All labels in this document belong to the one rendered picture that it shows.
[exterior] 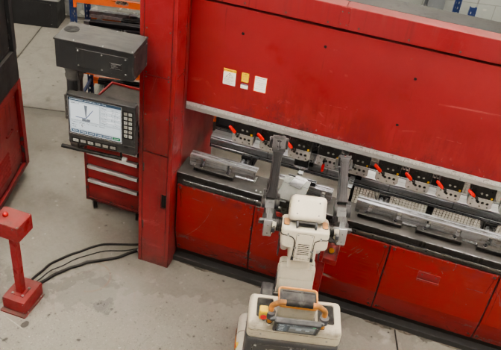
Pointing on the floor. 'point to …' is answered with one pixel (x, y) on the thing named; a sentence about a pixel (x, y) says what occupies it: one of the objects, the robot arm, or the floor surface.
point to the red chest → (118, 178)
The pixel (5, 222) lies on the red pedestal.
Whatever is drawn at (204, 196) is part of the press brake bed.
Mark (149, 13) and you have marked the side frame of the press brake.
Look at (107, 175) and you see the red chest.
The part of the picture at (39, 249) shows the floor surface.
